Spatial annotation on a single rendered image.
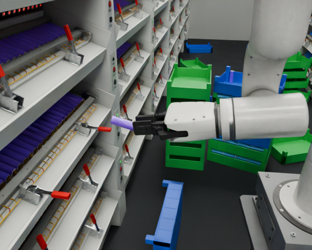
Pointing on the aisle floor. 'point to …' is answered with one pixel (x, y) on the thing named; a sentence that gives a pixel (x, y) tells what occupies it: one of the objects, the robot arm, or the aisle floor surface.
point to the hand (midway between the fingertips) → (144, 124)
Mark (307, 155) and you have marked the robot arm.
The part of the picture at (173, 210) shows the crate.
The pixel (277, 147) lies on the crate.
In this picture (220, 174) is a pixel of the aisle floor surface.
